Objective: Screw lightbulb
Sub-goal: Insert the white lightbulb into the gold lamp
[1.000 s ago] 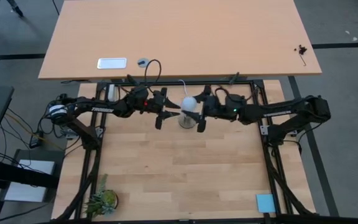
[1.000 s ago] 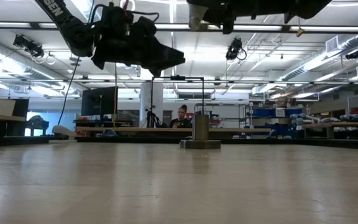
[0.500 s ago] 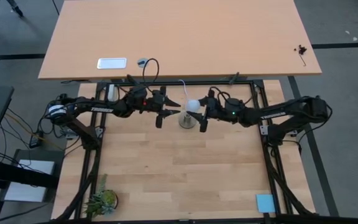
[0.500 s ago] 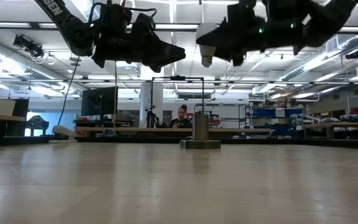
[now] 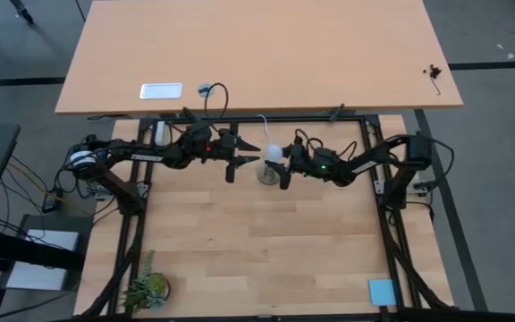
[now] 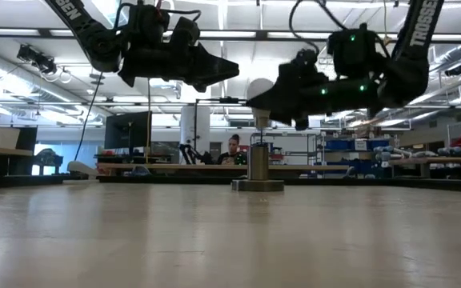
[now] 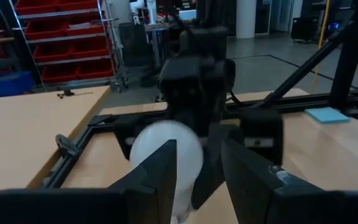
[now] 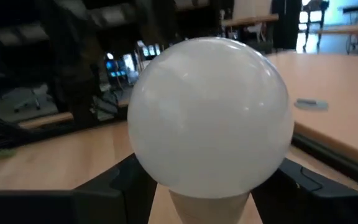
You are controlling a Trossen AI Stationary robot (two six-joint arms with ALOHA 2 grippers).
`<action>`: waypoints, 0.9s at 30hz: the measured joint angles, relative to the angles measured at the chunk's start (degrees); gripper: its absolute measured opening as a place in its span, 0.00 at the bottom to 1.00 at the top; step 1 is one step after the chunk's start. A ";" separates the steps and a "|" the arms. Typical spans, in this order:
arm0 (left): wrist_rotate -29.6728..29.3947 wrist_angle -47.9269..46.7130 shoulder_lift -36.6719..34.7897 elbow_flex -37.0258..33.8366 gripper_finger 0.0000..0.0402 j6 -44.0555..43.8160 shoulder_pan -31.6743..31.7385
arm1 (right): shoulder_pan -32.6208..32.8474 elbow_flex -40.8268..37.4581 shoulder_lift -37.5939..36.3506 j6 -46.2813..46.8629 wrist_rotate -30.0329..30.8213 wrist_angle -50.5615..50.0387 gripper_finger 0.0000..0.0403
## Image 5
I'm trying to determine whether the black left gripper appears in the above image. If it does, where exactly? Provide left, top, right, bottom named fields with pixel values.
left=212, top=129, right=262, bottom=183

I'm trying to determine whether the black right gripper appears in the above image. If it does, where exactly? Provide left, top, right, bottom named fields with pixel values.
left=264, top=141, right=315, bottom=191

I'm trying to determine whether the white lightbulb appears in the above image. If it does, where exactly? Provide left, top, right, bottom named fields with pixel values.
left=264, top=143, right=284, bottom=163

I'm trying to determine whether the metal lamp socket base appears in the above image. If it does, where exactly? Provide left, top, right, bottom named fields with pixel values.
left=256, top=160, right=281, bottom=187

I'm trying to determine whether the black screw cluster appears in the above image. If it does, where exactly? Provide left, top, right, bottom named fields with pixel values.
left=422, top=64, right=443, bottom=80

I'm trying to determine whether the black desk clamp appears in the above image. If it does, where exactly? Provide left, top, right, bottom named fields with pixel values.
left=328, top=103, right=346, bottom=123
left=181, top=106, right=201, bottom=123

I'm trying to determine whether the white power strip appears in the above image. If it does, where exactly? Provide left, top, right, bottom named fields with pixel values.
left=155, top=120, right=170, bottom=147

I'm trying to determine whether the large wooden desk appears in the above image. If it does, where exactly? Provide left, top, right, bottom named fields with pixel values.
left=55, top=0, right=465, bottom=117

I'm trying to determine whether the silver rectangular desk plate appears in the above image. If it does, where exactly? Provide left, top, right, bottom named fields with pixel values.
left=139, top=82, right=183, bottom=100

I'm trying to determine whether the green succulent plant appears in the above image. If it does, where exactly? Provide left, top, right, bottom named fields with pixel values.
left=121, top=249, right=172, bottom=314

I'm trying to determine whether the light blue paper pad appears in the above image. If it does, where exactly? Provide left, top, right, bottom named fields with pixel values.
left=367, top=278, right=398, bottom=308

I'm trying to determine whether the black power adapter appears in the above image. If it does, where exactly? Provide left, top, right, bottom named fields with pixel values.
left=41, top=189, right=64, bottom=214

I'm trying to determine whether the black stand beam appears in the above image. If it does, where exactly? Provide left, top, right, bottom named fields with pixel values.
left=0, top=226, right=85, bottom=272

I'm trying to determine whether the white box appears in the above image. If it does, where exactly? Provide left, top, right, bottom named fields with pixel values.
left=4, top=228, right=80, bottom=292

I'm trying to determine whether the black tripod leg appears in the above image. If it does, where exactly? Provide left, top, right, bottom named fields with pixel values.
left=7, top=0, right=35, bottom=25

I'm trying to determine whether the white lamp cord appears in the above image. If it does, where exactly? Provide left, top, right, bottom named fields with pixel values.
left=257, top=114, right=271, bottom=147

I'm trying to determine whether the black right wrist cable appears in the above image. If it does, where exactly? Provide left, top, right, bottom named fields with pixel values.
left=293, top=128, right=358, bottom=160

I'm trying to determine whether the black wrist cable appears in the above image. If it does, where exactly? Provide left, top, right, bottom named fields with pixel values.
left=293, top=128, right=358, bottom=160
left=203, top=81, right=231, bottom=135

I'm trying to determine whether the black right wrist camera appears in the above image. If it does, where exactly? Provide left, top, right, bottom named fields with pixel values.
left=313, top=147, right=340, bottom=170

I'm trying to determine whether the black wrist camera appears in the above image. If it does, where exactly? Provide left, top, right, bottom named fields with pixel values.
left=313, top=147, right=340, bottom=170
left=184, top=123, right=214, bottom=154

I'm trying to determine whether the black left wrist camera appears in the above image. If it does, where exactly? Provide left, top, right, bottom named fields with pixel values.
left=184, top=123, right=214, bottom=154

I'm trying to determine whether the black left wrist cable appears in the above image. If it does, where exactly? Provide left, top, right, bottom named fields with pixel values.
left=203, top=81, right=231, bottom=135

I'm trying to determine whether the black cable sleeve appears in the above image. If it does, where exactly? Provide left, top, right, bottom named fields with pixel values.
left=384, top=209, right=455, bottom=310
left=80, top=209, right=148, bottom=319

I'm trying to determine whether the yellow floor cable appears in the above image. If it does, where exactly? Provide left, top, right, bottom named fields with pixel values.
left=6, top=162, right=94, bottom=216

